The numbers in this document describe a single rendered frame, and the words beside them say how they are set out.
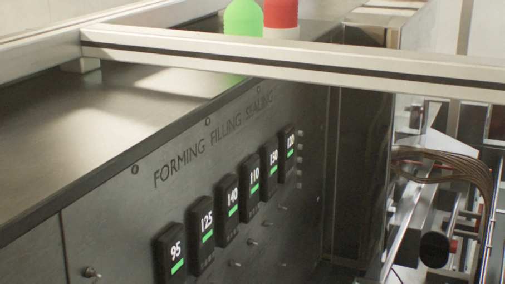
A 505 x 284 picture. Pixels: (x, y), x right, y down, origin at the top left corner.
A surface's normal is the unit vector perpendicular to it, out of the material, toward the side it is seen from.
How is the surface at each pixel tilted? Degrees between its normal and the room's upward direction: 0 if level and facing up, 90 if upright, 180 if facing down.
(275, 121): 90
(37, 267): 90
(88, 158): 0
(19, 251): 90
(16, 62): 90
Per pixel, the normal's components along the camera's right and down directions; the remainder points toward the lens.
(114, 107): 0.00, -0.93
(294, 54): -0.39, 0.33
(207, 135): 0.92, 0.15
